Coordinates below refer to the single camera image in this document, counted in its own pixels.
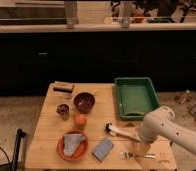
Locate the grey cloth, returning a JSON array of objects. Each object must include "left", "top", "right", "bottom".
[{"left": 64, "top": 133, "right": 86, "bottom": 157}]

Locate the green plastic tray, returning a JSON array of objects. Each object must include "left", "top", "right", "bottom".
[{"left": 115, "top": 77, "right": 160, "bottom": 121}]

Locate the orange plate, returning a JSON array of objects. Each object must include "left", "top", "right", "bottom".
[{"left": 57, "top": 130, "right": 88, "bottom": 162}]

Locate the white dish brush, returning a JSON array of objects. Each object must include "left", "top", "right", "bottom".
[{"left": 105, "top": 123, "right": 140, "bottom": 142}]

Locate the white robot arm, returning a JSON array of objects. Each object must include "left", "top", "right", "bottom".
[{"left": 138, "top": 106, "right": 196, "bottom": 155}]

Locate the blue sponge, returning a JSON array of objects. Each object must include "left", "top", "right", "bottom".
[{"left": 92, "top": 138, "right": 114, "bottom": 162}]

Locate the black stand post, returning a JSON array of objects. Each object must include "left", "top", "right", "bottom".
[{"left": 11, "top": 129, "right": 26, "bottom": 171}]

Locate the wooden block brush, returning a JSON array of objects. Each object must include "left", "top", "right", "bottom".
[{"left": 53, "top": 81, "right": 74, "bottom": 93}]

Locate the orange fruit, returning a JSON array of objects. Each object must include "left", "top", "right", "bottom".
[{"left": 74, "top": 114, "right": 87, "bottom": 128}]

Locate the small metal cup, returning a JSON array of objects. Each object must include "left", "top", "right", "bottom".
[{"left": 56, "top": 104, "right": 69, "bottom": 121}]

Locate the purple bowl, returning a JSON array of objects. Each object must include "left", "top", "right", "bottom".
[{"left": 74, "top": 92, "right": 95, "bottom": 114}]

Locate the silver fork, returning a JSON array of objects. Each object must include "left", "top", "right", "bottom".
[{"left": 118, "top": 152, "right": 155, "bottom": 159}]

